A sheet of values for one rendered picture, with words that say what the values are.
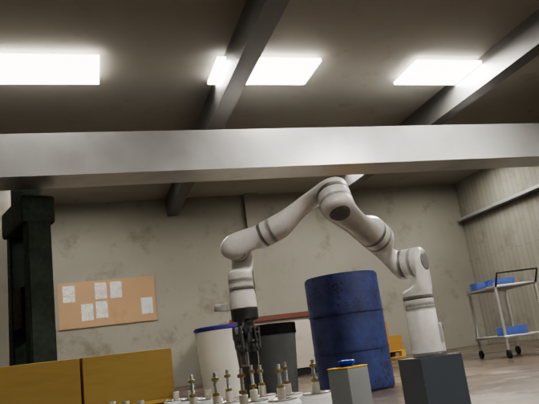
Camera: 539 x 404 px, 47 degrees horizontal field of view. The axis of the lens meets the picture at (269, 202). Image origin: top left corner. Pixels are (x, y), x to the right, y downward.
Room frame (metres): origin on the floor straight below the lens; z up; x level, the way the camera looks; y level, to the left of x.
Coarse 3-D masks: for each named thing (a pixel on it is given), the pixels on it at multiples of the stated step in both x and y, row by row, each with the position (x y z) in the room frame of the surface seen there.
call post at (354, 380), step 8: (352, 368) 1.51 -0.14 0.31; (360, 368) 1.52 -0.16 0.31; (328, 376) 1.55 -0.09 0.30; (336, 376) 1.52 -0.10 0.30; (344, 376) 1.50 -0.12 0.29; (352, 376) 1.50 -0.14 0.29; (360, 376) 1.52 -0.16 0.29; (368, 376) 1.54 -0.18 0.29; (336, 384) 1.53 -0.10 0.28; (344, 384) 1.51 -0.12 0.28; (352, 384) 1.50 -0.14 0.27; (360, 384) 1.52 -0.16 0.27; (368, 384) 1.53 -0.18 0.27; (336, 392) 1.53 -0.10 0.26; (344, 392) 1.51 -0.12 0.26; (352, 392) 1.50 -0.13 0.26; (360, 392) 1.51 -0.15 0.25; (368, 392) 1.53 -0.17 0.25; (336, 400) 1.53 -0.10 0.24; (344, 400) 1.51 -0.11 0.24; (352, 400) 1.49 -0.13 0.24; (360, 400) 1.51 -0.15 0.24; (368, 400) 1.53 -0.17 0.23
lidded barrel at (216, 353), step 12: (228, 324) 6.40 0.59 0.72; (204, 336) 6.43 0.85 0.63; (216, 336) 6.39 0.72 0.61; (228, 336) 6.40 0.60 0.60; (204, 348) 6.46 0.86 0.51; (216, 348) 6.40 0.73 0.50; (228, 348) 6.40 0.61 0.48; (204, 360) 6.48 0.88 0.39; (216, 360) 6.41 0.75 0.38; (228, 360) 6.41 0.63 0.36; (204, 372) 6.51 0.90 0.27; (216, 372) 6.42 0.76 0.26; (204, 384) 6.56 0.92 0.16; (240, 384) 6.47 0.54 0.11
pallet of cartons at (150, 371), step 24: (72, 360) 4.12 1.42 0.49; (96, 360) 4.22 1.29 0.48; (120, 360) 4.31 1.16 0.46; (144, 360) 4.40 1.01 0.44; (168, 360) 4.50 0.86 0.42; (0, 384) 3.89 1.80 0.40; (24, 384) 3.96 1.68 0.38; (48, 384) 4.04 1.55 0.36; (72, 384) 4.11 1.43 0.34; (96, 384) 4.21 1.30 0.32; (120, 384) 4.30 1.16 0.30; (144, 384) 4.40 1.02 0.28; (168, 384) 4.49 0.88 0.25
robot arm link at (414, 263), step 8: (408, 248) 1.90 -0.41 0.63; (416, 248) 1.88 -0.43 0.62; (400, 256) 1.90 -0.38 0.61; (408, 256) 1.88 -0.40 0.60; (416, 256) 1.87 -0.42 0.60; (424, 256) 1.89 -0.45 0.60; (400, 264) 1.89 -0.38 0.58; (408, 264) 1.88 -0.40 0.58; (416, 264) 1.86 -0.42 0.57; (424, 264) 1.88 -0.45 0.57; (408, 272) 1.89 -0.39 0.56; (416, 272) 1.86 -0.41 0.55; (424, 272) 1.88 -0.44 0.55; (416, 280) 1.87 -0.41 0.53; (424, 280) 1.88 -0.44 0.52; (416, 288) 1.87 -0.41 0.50; (424, 288) 1.87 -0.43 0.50; (408, 296) 1.89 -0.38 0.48; (416, 296) 1.88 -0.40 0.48; (424, 296) 1.88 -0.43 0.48; (432, 296) 1.90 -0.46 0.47
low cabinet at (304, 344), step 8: (304, 312) 9.62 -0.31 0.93; (256, 320) 9.38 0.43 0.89; (264, 320) 9.42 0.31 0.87; (272, 320) 9.51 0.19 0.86; (280, 320) 9.55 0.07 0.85; (288, 320) 9.58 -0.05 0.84; (296, 320) 9.62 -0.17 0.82; (304, 320) 9.66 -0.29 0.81; (296, 328) 9.62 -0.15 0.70; (304, 328) 9.66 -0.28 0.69; (296, 336) 9.61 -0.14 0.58; (304, 336) 9.65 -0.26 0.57; (296, 344) 9.61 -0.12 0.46; (304, 344) 9.65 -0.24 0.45; (312, 344) 9.68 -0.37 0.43; (304, 352) 9.64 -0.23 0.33; (312, 352) 9.68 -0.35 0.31; (304, 360) 9.64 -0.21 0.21; (304, 368) 9.66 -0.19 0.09
